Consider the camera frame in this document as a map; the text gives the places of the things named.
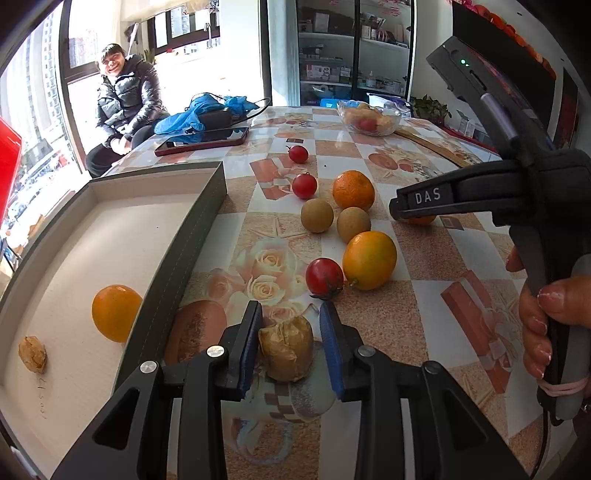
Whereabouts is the potted green plant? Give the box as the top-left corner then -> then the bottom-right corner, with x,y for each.
411,95 -> 452,126

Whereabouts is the black pouch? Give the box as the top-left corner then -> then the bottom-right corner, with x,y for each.
198,107 -> 234,131

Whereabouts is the blue cloth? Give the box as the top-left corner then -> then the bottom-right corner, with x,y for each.
153,92 -> 262,136

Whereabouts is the grey tray with white inside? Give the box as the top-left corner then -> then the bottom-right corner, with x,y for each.
0,161 -> 228,462

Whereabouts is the brown walnut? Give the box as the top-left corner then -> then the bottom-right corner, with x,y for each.
257,315 -> 315,383
18,335 -> 48,374

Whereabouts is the clear plastic bag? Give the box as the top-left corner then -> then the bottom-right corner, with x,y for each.
369,93 -> 411,116

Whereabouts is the red board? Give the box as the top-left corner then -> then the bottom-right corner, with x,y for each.
0,115 -> 23,227

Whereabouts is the floral checkered tablecloth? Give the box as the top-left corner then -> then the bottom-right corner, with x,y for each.
99,105 -> 555,480

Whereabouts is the glass bowl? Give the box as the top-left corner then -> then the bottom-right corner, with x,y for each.
336,100 -> 402,137

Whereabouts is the person's right hand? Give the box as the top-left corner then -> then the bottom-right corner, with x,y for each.
505,244 -> 591,381

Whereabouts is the black wall television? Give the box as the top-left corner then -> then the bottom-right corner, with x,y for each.
451,2 -> 566,139

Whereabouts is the white low cabinet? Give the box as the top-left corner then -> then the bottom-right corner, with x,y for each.
455,111 -> 502,155

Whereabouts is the red paper garland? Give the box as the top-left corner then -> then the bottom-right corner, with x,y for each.
455,0 -> 557,79

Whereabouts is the smooth orange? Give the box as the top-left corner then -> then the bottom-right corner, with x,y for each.
342,231 -> 398,291
91,285 -> 144,343

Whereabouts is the glass door cabinet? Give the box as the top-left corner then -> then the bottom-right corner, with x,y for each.
268,0 -> 414,109

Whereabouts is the phone in red case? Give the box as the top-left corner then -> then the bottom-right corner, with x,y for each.
154,127 -> 250,158

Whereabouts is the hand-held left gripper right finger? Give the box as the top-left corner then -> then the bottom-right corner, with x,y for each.
318,301 -> 529,480

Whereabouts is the tan longan fruit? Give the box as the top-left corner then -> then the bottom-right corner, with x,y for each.
337,207 -> 372,244
300,198 -> 334,234

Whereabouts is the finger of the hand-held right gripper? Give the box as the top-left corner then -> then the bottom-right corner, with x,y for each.
389,161 -> 514,222

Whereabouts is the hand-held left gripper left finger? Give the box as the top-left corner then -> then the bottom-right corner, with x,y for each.
51,300 -> 264,480

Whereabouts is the black framed window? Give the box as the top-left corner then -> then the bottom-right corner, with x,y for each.
0,0 -> 271,176

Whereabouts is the black cable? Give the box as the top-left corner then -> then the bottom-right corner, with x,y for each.
231,97 -> 274,125

